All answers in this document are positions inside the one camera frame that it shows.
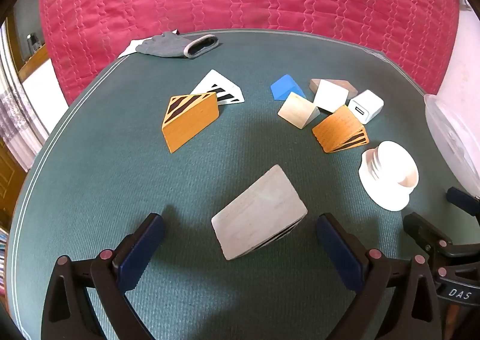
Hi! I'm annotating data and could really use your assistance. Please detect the large orange striped wedge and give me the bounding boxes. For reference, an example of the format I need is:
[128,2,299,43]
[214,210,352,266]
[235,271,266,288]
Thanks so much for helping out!
[161,92,220,153]

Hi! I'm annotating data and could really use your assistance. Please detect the large white striped wedge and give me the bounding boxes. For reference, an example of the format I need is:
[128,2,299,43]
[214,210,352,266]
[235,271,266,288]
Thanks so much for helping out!
[211,165,308,261]

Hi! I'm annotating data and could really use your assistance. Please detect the white usb charger cube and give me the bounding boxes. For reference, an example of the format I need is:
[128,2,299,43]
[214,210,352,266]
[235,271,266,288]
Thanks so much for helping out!
[347,90,384,125]

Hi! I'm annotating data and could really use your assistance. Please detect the green table mat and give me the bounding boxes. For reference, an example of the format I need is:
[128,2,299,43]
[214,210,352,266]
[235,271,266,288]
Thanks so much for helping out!
[7,30,479,339]

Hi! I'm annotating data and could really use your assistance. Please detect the white striped wedge block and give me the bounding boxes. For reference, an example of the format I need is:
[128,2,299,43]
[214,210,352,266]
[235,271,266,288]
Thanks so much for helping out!
[191,70,245,105]

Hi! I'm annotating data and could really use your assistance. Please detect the plain wooden rectangular block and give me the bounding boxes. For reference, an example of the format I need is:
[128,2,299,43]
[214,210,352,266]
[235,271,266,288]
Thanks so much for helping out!
[309,78,359,101]

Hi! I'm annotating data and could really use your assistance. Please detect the white paper sheet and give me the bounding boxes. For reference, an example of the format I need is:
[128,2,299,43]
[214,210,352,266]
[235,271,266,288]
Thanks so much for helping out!
[117,29,179,59]

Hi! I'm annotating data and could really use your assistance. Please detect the grey work glove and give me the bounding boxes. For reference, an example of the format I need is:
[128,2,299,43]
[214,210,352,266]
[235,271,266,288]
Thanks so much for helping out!
[135,31,219,59]

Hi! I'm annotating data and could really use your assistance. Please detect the small orange striped wedge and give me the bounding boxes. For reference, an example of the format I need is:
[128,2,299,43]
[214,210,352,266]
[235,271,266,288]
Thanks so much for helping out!
[312,105,369,153]

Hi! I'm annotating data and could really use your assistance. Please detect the red quilted bedspread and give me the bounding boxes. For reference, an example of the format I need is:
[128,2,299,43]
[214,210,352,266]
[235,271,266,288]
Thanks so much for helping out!
[39,0,460,103]

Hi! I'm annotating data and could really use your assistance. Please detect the blue wedge block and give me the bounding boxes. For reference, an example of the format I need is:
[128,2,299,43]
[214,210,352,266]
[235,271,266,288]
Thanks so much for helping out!
[270,74,306,101]

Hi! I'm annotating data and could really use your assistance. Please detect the clear plastic bowl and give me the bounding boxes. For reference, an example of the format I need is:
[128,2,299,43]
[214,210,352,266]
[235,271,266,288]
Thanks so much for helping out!
[424,94,479,197]

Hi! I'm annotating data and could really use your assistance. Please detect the wooden cabinet door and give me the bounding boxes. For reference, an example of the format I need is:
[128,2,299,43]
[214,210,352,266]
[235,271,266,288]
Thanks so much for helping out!
[0,140,26,229]

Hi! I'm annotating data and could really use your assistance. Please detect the white wooden triangle block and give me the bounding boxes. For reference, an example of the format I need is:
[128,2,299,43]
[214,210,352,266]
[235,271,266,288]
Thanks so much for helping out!
[313,79,348,113]

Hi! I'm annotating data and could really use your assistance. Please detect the pale wooden triangle block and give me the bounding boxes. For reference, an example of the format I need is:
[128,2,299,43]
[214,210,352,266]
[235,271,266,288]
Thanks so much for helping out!
[277,92,320,129]

